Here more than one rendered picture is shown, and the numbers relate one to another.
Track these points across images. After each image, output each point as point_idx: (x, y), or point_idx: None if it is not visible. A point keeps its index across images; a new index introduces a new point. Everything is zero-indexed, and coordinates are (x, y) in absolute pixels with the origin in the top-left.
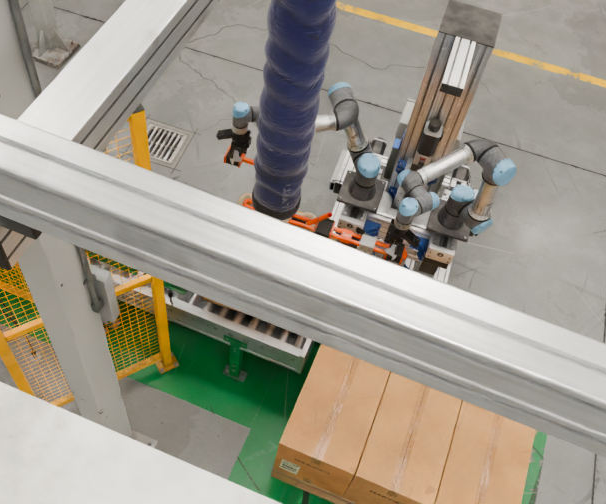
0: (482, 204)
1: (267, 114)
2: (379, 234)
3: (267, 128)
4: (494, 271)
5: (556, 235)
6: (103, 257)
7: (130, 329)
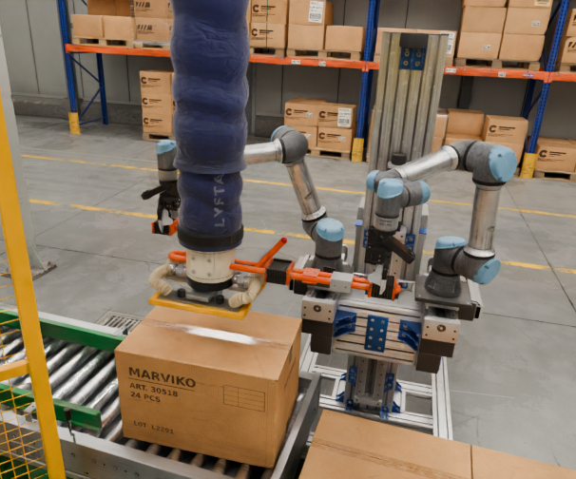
0: (482, 228)
1: (178, 46)
2: (356, 331)
3: (181, 76)
4: (500, 416)
5: (552, 377)
6: None
7: None
